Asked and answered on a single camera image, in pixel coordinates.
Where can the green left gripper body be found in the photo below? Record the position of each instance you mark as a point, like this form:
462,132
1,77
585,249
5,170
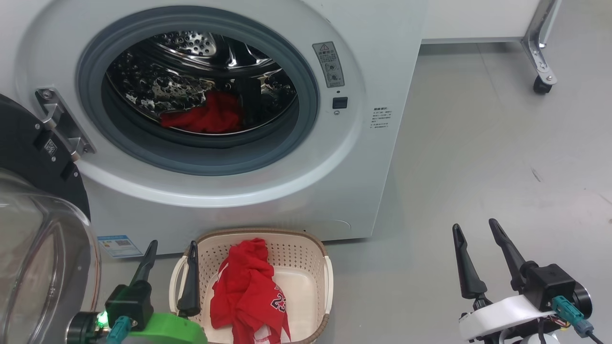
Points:
167,332

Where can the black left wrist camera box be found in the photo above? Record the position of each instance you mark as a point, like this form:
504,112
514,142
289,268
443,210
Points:
129,301

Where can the white partition panel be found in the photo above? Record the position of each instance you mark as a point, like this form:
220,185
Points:
478,19

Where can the silver metal door hinge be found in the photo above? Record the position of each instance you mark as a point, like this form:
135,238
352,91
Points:
62,124

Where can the cream perforated basket brown rim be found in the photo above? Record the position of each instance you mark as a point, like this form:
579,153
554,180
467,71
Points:
301,286

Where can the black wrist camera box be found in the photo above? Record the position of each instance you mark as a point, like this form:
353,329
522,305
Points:
550,284
129,301

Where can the white front-load washing machine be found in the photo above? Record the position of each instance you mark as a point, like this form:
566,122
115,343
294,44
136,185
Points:
373,191

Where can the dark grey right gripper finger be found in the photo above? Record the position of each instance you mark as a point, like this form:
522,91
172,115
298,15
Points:
509,251
469,282

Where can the plain red garment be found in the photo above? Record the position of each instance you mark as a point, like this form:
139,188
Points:
210,117

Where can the grey warning label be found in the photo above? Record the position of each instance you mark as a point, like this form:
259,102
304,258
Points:
329,64

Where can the washing machine glass door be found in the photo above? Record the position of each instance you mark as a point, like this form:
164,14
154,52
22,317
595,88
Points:
28,143

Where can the red jersey white trim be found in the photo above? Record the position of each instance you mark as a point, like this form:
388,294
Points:
244,286

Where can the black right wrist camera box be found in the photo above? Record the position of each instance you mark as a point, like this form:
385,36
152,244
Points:
550,284

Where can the black caster wheel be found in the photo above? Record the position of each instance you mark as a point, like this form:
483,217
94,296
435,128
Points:
542,86

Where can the stainless steel washer drum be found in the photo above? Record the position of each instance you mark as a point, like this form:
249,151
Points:
191,43

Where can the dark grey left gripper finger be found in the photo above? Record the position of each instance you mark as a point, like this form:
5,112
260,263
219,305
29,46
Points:
144,270
191,291

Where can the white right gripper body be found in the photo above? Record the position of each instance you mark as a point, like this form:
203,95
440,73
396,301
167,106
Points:
502,313

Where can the blue energy label sticker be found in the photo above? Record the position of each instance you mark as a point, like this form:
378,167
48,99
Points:
119,246

